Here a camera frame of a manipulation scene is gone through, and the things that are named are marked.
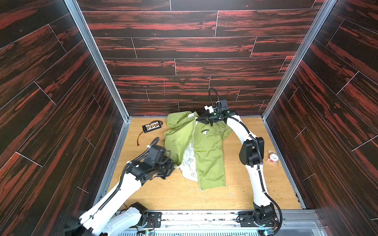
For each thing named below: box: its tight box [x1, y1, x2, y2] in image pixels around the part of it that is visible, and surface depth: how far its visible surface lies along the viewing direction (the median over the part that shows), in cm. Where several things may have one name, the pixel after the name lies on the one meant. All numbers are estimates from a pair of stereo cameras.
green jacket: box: [163, 110, 232, 191], surface depth 95 cm
